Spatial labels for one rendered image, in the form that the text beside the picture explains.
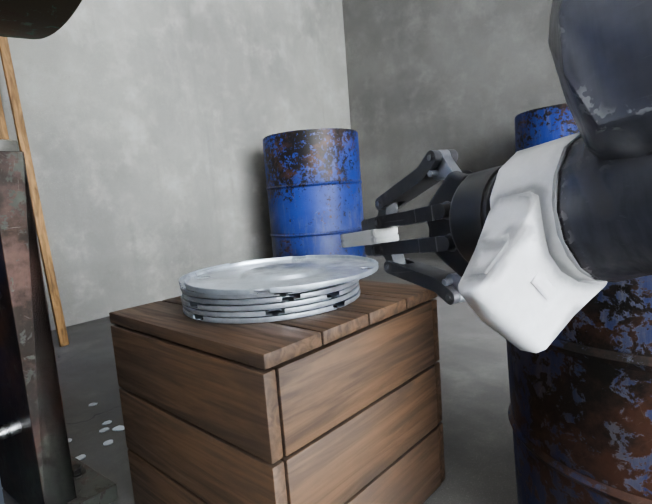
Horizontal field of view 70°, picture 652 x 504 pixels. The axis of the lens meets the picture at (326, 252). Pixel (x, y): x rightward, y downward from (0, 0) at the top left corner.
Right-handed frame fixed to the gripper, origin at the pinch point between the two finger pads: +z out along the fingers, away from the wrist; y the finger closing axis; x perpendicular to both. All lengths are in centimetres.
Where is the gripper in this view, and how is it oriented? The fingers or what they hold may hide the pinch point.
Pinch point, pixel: (368, 237)
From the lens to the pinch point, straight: 49.7
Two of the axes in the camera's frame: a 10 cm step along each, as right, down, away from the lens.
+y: -1.3, -9.9, -0.2
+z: -4.5, 0.4, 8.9
